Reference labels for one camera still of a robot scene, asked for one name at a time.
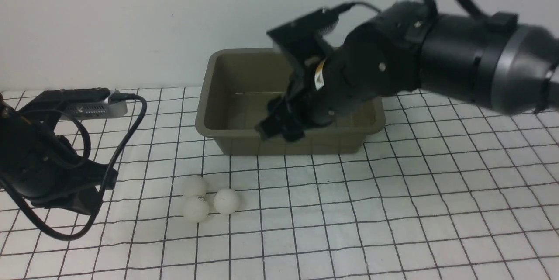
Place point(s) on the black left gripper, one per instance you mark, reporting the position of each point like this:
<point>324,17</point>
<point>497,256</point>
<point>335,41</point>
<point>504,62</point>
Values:
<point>63,179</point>

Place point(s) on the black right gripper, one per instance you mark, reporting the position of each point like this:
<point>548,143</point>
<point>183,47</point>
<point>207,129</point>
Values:
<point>364,67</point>

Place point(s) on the white ball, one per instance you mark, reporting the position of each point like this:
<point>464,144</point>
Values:
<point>227,201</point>
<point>194,185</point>
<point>196,209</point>

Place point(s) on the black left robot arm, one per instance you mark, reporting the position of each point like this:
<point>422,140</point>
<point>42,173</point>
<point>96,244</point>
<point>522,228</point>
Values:
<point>20,132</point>

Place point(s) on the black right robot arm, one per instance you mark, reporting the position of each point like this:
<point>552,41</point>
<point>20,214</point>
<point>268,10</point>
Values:
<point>495,62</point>

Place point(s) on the olive green plastic bin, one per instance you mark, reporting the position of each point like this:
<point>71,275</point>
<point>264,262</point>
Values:
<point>237,87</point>

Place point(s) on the white black-grid tablecloth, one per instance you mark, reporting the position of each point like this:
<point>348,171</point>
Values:
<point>446,191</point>

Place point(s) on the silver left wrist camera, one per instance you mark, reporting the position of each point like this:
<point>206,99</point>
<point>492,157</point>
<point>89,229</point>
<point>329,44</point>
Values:
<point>82,104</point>

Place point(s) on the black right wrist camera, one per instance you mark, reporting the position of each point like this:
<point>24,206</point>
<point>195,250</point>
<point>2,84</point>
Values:
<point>302,42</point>

